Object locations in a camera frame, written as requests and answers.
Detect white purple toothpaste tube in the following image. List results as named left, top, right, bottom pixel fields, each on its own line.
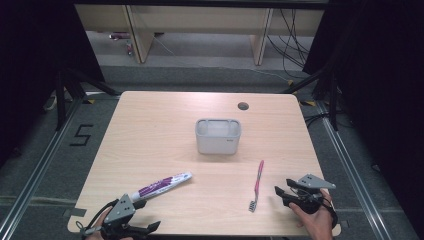
left=130, top=171, right=193, bottom=203

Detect pink object on floor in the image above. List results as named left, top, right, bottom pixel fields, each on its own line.
left=109, top=31, right=132, bottom=41

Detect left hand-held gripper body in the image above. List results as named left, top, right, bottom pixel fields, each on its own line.
left=100, top=193, right=138, bottom=240

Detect person's left hand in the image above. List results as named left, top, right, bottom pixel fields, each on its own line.
left=87, top=207, right=134, bottom=240

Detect aluminium floor rail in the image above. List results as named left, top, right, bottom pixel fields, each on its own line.
left=0, top=98, right=84, bottom=240
left=315, top=100, right=395, bottom=240

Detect hanging black cables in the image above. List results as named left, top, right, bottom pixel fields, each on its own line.
left=266, top=9, right=315, bottom=80

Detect black metal stand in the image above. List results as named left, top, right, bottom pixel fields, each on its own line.
left=281, top=65, right=340, bottom=132
left=54, top=67, right=122, bottom=132

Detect black curtain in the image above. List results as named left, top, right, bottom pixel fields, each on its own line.
left=301, top=0, right=424, bottom=240
left=0, top=0, right=106, bottom=168

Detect person's right hand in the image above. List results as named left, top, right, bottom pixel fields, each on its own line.
left=289, top=189, right=336, bottom=240

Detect pink toothbrush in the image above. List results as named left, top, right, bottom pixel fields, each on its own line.
left=248, top=159, right=265, bottom=213

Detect grey plastic holder box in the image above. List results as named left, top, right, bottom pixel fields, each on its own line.
left=194, top=118, right=242, bottom=155

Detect grey tape strip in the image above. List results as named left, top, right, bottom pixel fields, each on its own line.
left=63, top=207, right=88, bottom=218

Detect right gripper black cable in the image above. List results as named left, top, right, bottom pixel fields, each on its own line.
left=321, top=196, right=340, bottom=230

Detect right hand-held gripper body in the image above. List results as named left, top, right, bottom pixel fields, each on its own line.
left=288, top=173, right=337, bottom=215

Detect light wooden desk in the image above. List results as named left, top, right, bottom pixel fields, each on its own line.
left=74, top=3, right=326, bottom=66

